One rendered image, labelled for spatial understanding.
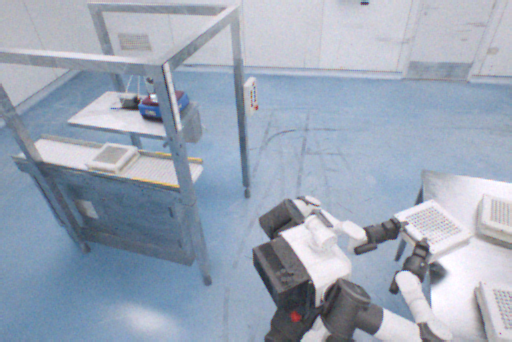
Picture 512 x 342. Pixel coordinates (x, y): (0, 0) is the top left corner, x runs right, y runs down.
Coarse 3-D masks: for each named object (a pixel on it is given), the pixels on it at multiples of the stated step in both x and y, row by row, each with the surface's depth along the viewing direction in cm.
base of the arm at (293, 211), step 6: (288, 198) 135; (288, 204) 130; (294, 204) 136; (288, 210) 129; (294, 210) 131; (294, 216) 128; (300, 216) 133; (294, 222) 129; (300, 222) 129; (264, 228) 133; (282, 228) 130; (276, 234) 132
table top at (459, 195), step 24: (432, 192) 192; (456, 192) 192; (480, 192) 191; (504, 192) 190; (456, 216) 177; (480, 240) 165; (432, 264) 155; (456, 264) 155; (480, 264) 154; (504, 264) 154; (432, 288) 146; (456, 288) 145; (456, 312) 137; (480, 312) 137; (456, 336) 129; (480, 336) 129
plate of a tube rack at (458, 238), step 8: (432, 200) 161; (416, 208) 158; (424, 208) 158; (440, 208) 157; (392, 216) 155; (400, 216) 154; (440, 216) 153; (448, 216) 153; (440, 224) 150; (456, 224) 149; (408, 232) 148; (416, 232) 146; (432, 232) 146; (440, 232) 146; (464, 232) 146; (472, 232) 145; (416, 240) 145; (432, 240) 143; (448, 240) 143; (456, 240) 143; (464, 240) 143; (432, 248) 140; (440, 248) 140; (448, 248) 141
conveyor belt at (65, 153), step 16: (48, 144) 244; (64, 144) 243; (48, 160) 229; (64, 160) 228; (80, 160) 227; (144, 160) 225; (160, 160) 224; (144, 176) 212; (160, 176) 211; (176, 176) 211; (192, 176) 210
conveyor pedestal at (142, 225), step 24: (72, 192) 244; (96, 192) 235; (120, 192) 225; (96, 216) 254; (120, 216) 245; (144, 216) 236; (168, 216) 227; (96, 240) 281; (120, 240) 266; (144, 240) 256; (168, 240) 246
